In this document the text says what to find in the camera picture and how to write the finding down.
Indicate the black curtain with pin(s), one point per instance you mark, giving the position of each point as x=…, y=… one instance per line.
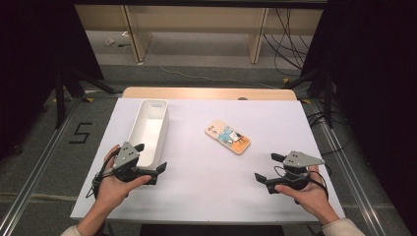
x=29, y=65
x=377, y=82

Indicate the beige wooden shelf unit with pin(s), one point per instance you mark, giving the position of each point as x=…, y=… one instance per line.
x=196, y=23

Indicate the small white floor object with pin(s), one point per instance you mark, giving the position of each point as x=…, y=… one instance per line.
x=109, y=41

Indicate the aluminium floor rail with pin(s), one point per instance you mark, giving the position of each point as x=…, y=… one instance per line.
x=36, y=170
x=347, y=170

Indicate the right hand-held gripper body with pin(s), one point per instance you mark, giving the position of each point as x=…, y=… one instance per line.
x=298, y=159

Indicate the person's right hand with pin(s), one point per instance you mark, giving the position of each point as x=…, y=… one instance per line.
x=311, y=198

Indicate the black metal stand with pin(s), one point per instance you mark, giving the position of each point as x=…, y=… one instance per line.
x=60, y=98
x=327, y=98

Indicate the person's left hand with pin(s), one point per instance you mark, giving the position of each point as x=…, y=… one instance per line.
x=113, y=193

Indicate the white plastic storage box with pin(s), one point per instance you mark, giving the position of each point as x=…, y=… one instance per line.
x=149, y=131

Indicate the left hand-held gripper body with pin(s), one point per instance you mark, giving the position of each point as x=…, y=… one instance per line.
x=126, y=157

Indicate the illustrated beige phone case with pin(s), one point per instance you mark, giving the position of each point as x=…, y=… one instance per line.
x=227, y=136

